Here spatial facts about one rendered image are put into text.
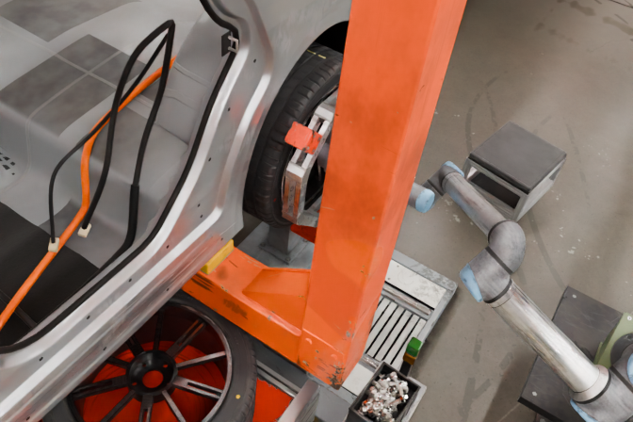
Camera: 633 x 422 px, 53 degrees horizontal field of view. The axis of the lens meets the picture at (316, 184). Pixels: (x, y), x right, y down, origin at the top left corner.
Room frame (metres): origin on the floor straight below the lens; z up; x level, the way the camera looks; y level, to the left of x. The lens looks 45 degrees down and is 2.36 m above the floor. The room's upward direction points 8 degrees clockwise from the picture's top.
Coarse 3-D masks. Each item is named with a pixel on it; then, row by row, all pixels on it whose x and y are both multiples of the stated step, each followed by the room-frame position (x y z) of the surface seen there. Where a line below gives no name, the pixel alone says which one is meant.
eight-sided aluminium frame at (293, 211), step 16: (336, 96) 1.66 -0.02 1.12; (320, 112) 1.58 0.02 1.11; (320, 128) 1.54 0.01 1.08; (320, 144) 1.51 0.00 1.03; (304, 160) 1.47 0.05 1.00; (288, 176) 1.45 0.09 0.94; (304, 176) 1.44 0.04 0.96; (288, 192) 1.45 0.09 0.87; (304, 192) 1.45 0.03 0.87; (288, 208) 1.45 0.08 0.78; (304, 224) 1.48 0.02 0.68
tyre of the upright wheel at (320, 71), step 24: (312, 48) 1.84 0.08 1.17; (312, 72) 1.70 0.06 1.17; (336, 72) 1.73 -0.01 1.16; (288, 96) 1.59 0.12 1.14; (312, 96) 1.60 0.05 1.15; (288, 120) 1.53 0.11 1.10; (264, 144) 1.49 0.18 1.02; (288, 144) 1.50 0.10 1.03; (264, 168) 1.44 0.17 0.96; (264, 192) 1.42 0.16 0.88; (264, 216) 1.43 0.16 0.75
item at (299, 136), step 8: (296, 128) 1.48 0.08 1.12; (304, 128) 1.47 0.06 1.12; (288, 136) 1.46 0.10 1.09; (296, 136) 1.46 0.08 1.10; (304, 136) 1.45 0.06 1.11; (312, 136) 1.46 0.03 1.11; (320, 136) 1.50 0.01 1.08; (296, 144) 1.44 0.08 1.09; (304, 144) 1.43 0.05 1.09; (312, 144) 1.46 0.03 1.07; (312, 152) 1.47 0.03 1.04
